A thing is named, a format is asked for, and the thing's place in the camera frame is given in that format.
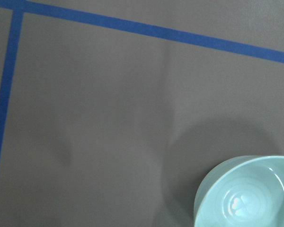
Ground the mint green bowl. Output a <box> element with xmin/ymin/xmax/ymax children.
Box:
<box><xmin>194</xmin><ymin>156</ymin><xmax>284</xmax><ymax>227</ymax></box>

